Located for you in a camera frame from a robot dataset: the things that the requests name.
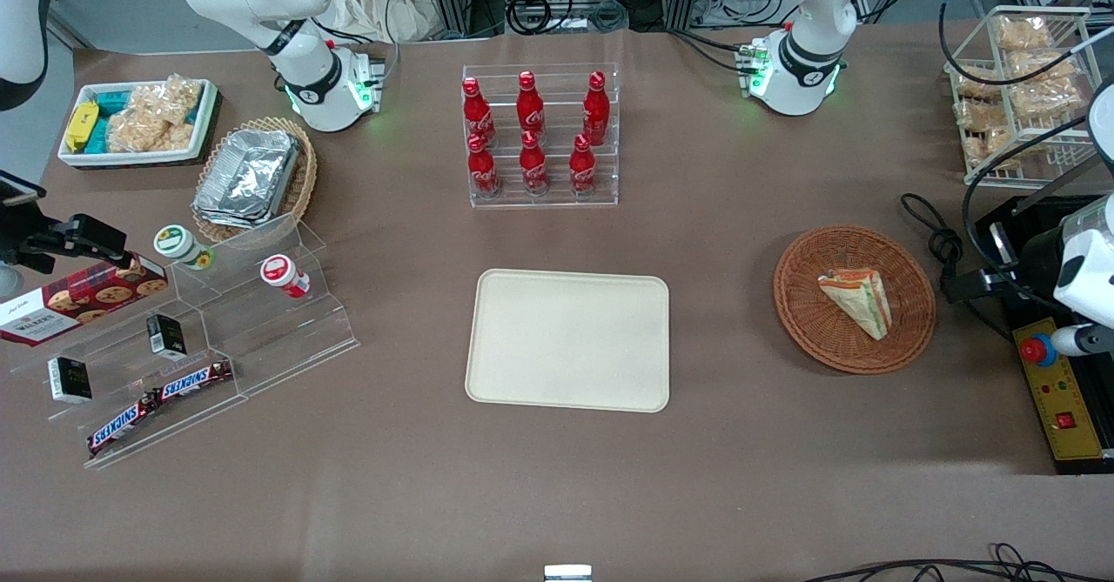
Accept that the wrapped triangle sandwich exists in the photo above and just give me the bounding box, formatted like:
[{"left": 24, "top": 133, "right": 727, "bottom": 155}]
[{"left": 816, "top": 268, "right": 894, "bottom": 342}]

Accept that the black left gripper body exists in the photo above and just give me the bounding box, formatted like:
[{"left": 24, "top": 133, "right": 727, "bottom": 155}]
[{"left": 1013, "top": 229, "right": 1074, "bottom": 304}]

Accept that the looped black cable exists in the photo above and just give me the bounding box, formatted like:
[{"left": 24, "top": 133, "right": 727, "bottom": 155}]
[{"left": 900, "top": 191, "right": 964, "bottom": 284}]

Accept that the red tartan cookie box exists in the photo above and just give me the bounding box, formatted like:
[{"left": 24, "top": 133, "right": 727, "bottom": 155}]
[{"left": 0, "top": 255, "right": 170, "bottom": 347}]

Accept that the red Coca-Cola bottle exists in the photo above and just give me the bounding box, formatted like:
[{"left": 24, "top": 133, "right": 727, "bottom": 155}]
[
  {"left": 516, "top": 70, "right": 547, "bottom": 138},
  {"left": 461, "top": 76, "right": 496, "bottom": 147},
  {"left": 466, "top": 132, "right": 502, "bottom": 199},
  {"left": 581, "top": 70, "right": 611, "bottom": 144},
  {"left": 519, "top": 130, "right": 550, "bottom": 197},
  {"left": 568, "top": 132, "right": 599, "bottom": 197}
]

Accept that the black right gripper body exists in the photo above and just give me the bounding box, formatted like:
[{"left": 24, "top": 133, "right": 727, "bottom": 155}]
[{"left": 0, "top": 217, "right": 81, "bottom": 275}]

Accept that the oval wicker basket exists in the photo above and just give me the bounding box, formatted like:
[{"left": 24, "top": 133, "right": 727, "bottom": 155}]
[{"left": 191, "top": 116, "right": 319, "bottom": 244}]

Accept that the yellow snack pack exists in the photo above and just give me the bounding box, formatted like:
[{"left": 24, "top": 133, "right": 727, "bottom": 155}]
[{"left": 65, "top": 101, "right": 100, "bottom": 153}]

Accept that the teal snack pack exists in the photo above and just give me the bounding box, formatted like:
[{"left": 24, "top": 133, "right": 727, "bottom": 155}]
[{"left": 87, "top": 90, "right": 138, "bottom": 154}]

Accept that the white wire rack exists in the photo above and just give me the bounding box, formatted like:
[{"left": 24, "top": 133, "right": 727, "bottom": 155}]
[{"left": 943, "top": 5, "right": 1104, "bottom": 188}]

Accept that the clear bag of rice crackers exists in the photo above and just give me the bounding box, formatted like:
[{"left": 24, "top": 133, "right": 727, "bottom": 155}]
[
  {"left": 952, "top": 98, "right": 1011, "bottom": 132},
  {"left": 994, "top": 14, "right": 1055, "bottom": 52},
  {"left": 1004, "top": 49, "right": 1085, "bottom": 119},
  {"left": 955, "top": 66, "right": 1003, "bottom": 101},
  {"left": 107, "top": 86, "right": 196, "bottom": 154},
  {"left": 161, "top": 74, "right": 204, "bottom": 124},
  {"left": 961, "top": 127, "right": 1016, "bottom": 171}
]

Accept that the Snickers chocolate bar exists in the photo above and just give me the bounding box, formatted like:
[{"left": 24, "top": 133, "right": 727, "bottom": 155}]
[
  {"left": 86, "top": 394, "right": 163, "bottom": 458},
  {"left": 156, "top": 358, "right": 235, "bottom": 403}
]

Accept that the green lid yoghurt cup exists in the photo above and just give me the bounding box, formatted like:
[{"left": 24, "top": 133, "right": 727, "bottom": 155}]
[{"left": 153, "top": 224, "right": 215, "bottom": 271}]

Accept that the aluminium foil container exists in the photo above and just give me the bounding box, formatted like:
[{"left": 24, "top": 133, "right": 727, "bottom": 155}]
[{"left": 192, "top": 128, "right": 302, "bottom": 229}]

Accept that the small black box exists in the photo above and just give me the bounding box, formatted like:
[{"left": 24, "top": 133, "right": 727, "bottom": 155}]
[
  {"left": 47, "top": 356, "right": 93, "bottom": 405},
  {"left": 145, "top": 313, "right": 187, "bottom": 359}
]

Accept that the black yellow control box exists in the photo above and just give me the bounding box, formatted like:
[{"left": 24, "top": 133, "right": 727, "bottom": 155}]
[{"left": 973, "top": 194, "right": 1114, "bottom": 477}]

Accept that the round brown wicker basket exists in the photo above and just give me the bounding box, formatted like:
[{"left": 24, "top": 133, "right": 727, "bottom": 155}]
[{"left": 772, "top": 224, "right": 938, "bottom": 377}]

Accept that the white plastic snack bin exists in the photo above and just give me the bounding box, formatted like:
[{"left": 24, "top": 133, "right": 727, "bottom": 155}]
[{"left": 57, "top": 77, "right": 219, "bottom": 170}]

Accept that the red lid yoghurt cup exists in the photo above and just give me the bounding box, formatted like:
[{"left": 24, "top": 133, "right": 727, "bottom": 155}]
[{"left": 259, "top": 253, "right": 311, "bottom": 298}]

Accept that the clear acrylic step shelf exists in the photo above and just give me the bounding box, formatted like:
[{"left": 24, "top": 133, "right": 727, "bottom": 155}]
[{"left": 9, "top": 211, "right": 362, "bottom": 471}]

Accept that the red emergency stop button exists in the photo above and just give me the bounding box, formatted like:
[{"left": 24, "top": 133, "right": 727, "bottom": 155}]
[{"left": 1019, "top": 322, "right": 1100, "bottom": 369}]

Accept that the clear acrylic bottle rack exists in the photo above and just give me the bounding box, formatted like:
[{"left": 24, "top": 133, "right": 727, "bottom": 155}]
[{"left": 460, "top": 62, "right": 621, "bottom": 210}]

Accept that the long black cable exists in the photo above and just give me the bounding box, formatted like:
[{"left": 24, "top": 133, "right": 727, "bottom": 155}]
[{"left": 937, "top": 0, "right": 1114, "bottom": 89}]

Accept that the beige plastic tray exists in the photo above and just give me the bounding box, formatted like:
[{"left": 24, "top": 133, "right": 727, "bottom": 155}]
[{"left": 464, "top": 268, "right": 672, "bottom": 414}]

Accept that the thin black cable bundle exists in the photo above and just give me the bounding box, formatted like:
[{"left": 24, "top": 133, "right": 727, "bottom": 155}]
[{"left": 799, "top": 542, "right": 1114, "bottom": 582}]

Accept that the curved black cable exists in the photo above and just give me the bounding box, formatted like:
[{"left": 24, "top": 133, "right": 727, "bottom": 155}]
[{"left": 961, "top": 115, "right": 1091, "bottom": 280}]

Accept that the white crumpled cloth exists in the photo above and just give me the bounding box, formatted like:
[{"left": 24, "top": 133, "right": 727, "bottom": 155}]
[{"left": 324, "top": 0, "right": 455, "bottom": 44}]

